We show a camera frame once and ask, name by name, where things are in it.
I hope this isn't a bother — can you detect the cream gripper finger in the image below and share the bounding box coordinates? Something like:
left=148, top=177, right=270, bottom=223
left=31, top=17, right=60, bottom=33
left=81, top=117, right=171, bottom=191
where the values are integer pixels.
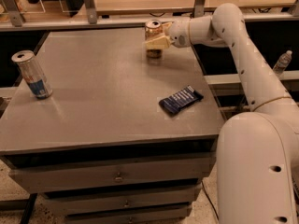
left=145, top=35, right=171, bottom=49
left=162, top=22, right=172, bottom=35

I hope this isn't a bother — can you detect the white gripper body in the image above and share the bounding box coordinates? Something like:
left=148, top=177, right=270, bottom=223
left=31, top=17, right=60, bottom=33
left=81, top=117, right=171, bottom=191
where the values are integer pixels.
left=168, top=21, right=191, bottom=48

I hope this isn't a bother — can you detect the silver blue energy drink can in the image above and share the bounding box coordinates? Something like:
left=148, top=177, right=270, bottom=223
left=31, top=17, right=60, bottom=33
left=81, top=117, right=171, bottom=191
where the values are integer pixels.
left=11, top=50, right=52, bottom=99

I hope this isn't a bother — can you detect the orange soda can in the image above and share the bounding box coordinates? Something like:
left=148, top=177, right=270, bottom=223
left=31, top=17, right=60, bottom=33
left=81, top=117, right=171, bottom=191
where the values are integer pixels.
left=145, top=20, right=163, bottom=59

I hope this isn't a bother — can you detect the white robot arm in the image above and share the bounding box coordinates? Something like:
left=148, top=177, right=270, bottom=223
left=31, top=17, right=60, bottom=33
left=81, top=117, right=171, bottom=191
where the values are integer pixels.
left=146, top=3, right=299, bottom=224

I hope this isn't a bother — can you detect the blue rxbar wrapper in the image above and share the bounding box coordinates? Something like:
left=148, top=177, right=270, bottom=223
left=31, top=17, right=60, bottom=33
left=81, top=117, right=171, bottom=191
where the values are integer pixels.
left=159, top=85, right=204, bottom=115

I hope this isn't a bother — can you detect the black cable on floor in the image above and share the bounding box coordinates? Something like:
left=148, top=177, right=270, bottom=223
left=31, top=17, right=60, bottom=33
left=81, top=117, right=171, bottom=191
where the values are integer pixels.
left=201, top=180, right=221, bottom=221

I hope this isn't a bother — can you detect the grey drawer cabinet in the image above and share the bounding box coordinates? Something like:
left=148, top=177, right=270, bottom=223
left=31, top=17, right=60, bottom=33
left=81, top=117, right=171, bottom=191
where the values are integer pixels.
left=0, top=28, right=223, bottom=224

